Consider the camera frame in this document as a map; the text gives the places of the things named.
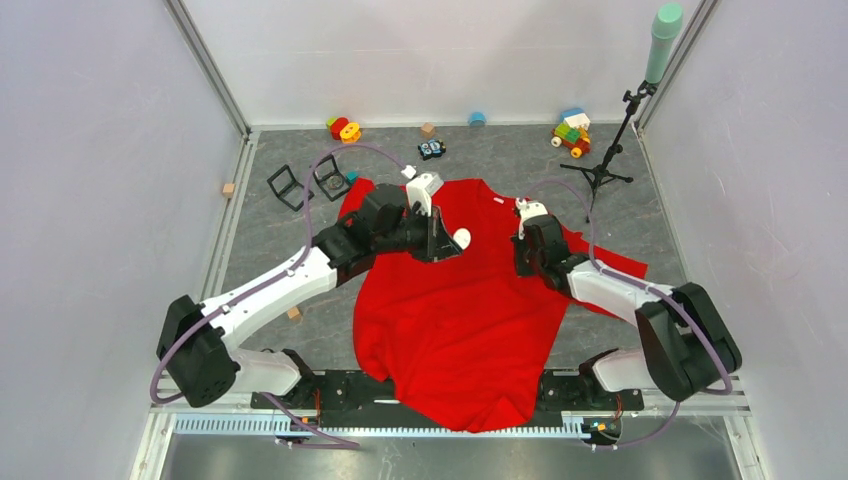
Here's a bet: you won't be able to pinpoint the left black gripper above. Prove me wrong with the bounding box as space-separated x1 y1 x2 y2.
375 205 463 265

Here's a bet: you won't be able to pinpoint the round orange brooch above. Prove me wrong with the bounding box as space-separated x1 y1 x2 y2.
452 228 471 250

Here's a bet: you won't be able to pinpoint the red t-shirt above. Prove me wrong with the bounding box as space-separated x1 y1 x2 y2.
339 177 649 435

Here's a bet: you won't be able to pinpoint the round dark brooch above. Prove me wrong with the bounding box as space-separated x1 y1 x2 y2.
328 176 345 190

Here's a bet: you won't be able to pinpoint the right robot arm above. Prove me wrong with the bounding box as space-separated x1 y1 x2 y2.
512 214 742 408

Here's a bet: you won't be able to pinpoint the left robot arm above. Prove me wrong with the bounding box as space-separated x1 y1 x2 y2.
150 184 471 408

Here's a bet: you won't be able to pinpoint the brown wooden cube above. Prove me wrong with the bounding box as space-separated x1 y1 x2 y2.
420 122 436 139

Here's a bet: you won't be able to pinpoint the blue cylinder block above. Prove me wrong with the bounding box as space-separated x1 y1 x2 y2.
467 111 487 128

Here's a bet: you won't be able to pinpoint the colourful brick toy car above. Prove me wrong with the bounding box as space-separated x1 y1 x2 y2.
549 108 591 159

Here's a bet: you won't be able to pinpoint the black display case right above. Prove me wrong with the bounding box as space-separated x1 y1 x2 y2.
311 154 353 202

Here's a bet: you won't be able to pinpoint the black display case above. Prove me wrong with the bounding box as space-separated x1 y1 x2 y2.
311 154 353 202
266 164 314 212

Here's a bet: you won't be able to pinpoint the red yellow green toy blocks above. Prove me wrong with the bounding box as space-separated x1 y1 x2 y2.
325 117 362 144

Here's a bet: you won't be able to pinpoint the black display case left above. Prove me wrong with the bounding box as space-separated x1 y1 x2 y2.
266 164 314 212

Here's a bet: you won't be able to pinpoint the green microphone on tripod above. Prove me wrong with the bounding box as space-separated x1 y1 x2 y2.
560 2 684 223

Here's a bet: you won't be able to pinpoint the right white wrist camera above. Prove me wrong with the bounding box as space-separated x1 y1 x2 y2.
515 198 549 240

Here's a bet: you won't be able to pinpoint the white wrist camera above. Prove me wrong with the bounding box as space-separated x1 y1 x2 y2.
515 198 549 240
401 165 444 217

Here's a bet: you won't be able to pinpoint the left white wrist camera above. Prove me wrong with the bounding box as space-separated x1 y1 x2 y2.
401 165 444 217

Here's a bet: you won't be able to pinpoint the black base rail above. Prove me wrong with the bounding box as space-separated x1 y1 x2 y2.
278 369 645 430

